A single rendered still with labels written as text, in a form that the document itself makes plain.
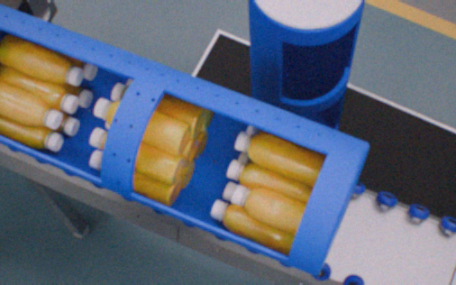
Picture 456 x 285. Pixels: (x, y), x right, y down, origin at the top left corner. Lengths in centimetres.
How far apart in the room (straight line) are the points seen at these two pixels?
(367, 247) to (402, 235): 8
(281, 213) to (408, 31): 163
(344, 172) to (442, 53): 162
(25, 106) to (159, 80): 31
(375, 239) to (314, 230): 32
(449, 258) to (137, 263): 126
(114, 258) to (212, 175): 103
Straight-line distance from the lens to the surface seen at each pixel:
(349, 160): 148
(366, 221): 175
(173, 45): 299
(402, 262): 174
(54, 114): 168
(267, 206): 153
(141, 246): 271
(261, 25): 189
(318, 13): 183
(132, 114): 152
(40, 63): 171
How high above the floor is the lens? 260
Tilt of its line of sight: 68 degrees down
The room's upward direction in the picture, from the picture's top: 8 degrees counter-clockwise
